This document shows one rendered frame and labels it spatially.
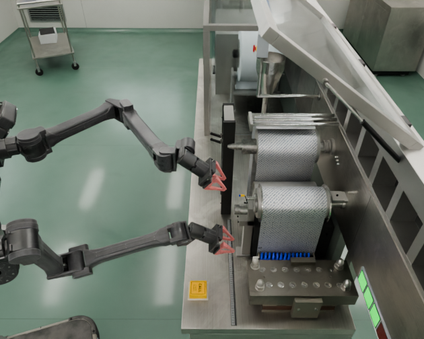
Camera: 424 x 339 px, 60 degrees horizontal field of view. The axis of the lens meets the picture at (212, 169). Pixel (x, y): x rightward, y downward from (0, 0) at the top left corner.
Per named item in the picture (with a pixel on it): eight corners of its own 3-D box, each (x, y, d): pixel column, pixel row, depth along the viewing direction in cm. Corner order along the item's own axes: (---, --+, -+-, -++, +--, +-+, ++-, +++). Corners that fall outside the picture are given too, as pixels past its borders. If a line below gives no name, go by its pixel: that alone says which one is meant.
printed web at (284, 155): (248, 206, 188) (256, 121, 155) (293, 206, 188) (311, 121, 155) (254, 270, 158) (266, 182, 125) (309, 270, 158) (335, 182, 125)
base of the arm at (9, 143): (1, 155, 140) (-12, 128, 132) (23, 151, 142) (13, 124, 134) (-2, 169, 134) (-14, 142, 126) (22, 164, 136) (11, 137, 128)
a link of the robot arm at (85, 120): (118, 112, 164) (114, 91, 158) (137, 122, 157) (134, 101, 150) (21, 157, 137) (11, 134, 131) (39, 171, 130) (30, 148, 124)
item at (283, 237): (256, 252, 150) (260, 221, 139) (313, 252, 151) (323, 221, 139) (256, 253, 150) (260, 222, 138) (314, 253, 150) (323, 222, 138)
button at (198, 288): (190, 283, 153) (190, 280, 152) (206, 283, 153) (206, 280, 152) (189, 298, 148) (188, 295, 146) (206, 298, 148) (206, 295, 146)
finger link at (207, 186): (219, 199, 132) (198, 186, 128) (219, 186, 138) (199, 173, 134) (231, 188, 129) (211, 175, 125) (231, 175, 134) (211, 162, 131)
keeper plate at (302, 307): (290, 313, 142) (294, 297, 135) (315, 313, 142) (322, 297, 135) (291, 319, 140) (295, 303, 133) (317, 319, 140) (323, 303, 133)
